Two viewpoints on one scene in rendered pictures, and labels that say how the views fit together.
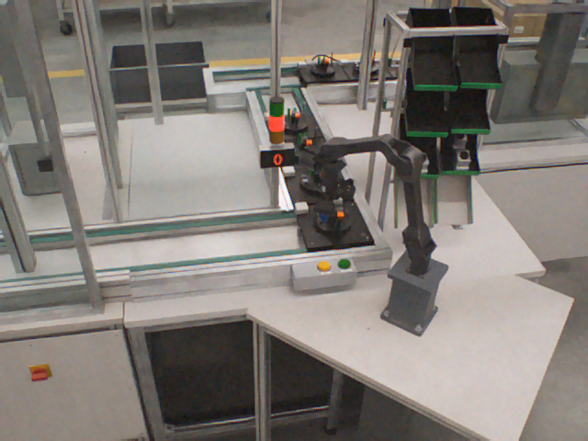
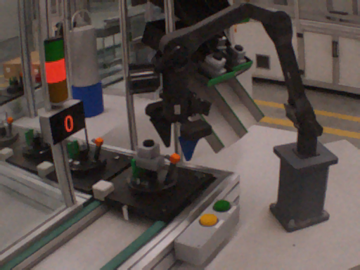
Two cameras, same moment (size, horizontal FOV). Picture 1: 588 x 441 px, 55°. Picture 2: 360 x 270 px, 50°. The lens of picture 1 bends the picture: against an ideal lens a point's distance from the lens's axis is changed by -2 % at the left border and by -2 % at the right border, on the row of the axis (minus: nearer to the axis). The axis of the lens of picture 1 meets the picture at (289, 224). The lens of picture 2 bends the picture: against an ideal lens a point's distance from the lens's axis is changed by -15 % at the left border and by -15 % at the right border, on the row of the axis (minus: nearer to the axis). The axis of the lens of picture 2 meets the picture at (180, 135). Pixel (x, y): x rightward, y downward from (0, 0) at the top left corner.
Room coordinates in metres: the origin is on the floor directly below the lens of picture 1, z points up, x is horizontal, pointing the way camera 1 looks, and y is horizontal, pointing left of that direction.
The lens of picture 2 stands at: (0.88, 0.54, 1.55)
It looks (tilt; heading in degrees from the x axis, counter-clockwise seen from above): 23 degrees down; 314
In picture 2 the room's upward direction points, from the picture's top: 4 degrees counter-clockwise
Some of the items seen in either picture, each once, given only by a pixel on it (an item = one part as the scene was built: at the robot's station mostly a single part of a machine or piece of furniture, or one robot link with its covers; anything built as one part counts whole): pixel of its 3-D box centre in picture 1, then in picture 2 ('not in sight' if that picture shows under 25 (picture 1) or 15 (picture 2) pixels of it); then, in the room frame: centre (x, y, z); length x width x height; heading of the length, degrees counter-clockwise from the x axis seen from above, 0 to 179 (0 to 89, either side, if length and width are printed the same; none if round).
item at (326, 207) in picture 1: (329, 186); (176, 107); (1.53, -0.12, 1.23); 0.19 x 0.06 x 0.08; 166
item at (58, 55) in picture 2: (277, 107); (53, 50); (1.75, 0.05, 1.38); 0.05 x 0.05 x 0.05
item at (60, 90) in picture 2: (276, 134); (57, 89); (1.75, 0.05, 1.28); 0.05 x 0.05 x 0.05
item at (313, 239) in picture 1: (333, 225); (152, 186); (1.67, -0.16, 0.96); 0.24 x 0.24 x 0.02; 12
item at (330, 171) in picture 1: (331, 166); (175, 74); (1.53, -0.12, 1.30); 0.09 x 0.06 x 0.07; 55
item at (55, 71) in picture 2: (277, 121); (55, 69); (1.75, 0.05, 1.33); 0.05 x 0.05 x 0.05
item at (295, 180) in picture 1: (317, 175); (83, 152); (1.92, -0.11, 1.01); 0.24 x 0.24 x 0.13; 12
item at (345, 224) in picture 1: (333, 220); (152, 181); (1.67, -0.16, 0.98); 0.14 x 0.14 x 0.02
